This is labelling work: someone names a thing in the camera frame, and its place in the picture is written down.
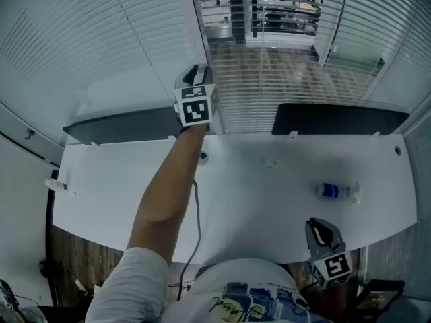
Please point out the black desk divider panel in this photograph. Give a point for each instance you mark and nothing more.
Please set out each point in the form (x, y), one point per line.
(340, 119)
(121, 128)

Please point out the small white bottle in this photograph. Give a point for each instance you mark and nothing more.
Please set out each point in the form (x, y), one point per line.
(55, 184)

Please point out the person's left forearm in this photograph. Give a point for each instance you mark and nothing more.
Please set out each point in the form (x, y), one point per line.
(165, 194)

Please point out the small white cap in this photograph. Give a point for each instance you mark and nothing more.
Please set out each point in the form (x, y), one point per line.
(72, 194)

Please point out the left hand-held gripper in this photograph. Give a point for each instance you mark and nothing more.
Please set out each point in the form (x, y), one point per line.
(195, 108)

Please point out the small black wall hook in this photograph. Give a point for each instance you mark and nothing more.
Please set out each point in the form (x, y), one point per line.
(30, 134)

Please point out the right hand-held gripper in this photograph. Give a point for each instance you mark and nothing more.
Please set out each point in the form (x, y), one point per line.
(331, 268)

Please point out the blue label spray bottle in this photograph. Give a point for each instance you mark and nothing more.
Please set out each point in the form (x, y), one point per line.
(331, 190)

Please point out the black tablet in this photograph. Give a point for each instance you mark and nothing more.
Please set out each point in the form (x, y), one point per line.
(378, 296)

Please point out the person's white printed t-shirt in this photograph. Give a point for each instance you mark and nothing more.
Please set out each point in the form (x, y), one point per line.
(202, 291)

